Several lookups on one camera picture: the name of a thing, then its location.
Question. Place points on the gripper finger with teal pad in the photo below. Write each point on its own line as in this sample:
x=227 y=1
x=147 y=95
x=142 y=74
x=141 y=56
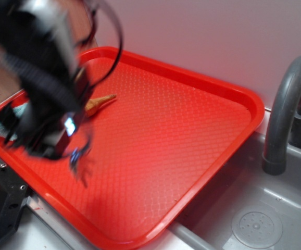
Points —
x=60 y=142
x=72 y=124

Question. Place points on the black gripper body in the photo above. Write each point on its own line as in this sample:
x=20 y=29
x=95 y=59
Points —
x=50 y=101

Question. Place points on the silver key bunch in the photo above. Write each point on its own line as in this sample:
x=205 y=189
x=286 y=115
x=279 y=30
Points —
x=80 y=165

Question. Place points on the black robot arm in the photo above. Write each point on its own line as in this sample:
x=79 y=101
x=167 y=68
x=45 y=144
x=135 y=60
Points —
x=39 y=49

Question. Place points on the teal crumpled cloth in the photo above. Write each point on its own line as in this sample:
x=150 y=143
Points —
x=9 y=118

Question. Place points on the red plastic tray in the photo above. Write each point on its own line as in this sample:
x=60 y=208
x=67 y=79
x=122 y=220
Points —
x=167 y=133

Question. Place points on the grey sink basin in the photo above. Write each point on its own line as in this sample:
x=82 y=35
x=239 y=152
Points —
x=242 y=207

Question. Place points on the dark grey faucet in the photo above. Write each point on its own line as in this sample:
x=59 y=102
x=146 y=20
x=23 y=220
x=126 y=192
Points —
x=284 y=126

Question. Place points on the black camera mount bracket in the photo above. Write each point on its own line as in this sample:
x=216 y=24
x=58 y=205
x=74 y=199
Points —
x=13 y=194

